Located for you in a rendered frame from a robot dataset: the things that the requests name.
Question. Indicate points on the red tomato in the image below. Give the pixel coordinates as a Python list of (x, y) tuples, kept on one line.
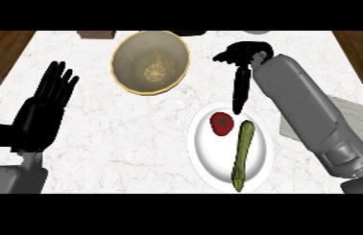
[(222, 123)]

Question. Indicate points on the tan bowl with gold rim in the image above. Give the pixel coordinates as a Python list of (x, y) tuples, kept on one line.
[(151, 62)]

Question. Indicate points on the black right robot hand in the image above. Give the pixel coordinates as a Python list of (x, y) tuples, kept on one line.
[(243, 82)]

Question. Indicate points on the green asparagus stalk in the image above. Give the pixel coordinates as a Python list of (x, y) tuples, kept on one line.
[(243, 152)]

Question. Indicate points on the grey round object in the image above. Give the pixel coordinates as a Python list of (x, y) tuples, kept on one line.
[(257, 32)]

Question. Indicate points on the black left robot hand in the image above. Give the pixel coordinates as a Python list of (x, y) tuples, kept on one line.
[(41, 117)]

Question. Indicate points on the dark object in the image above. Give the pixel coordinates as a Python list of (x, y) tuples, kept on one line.
[(190, 32)]

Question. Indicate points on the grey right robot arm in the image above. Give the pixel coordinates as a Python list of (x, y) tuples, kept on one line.
[(308, 114)]

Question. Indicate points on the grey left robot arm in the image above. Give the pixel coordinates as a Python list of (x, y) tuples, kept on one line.
[(21, 175)]

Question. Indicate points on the white oval plate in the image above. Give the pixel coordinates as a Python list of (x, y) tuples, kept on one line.
[(213, 155)]

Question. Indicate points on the brown wooden block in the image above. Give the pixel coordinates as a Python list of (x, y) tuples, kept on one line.
[(97, 34)]

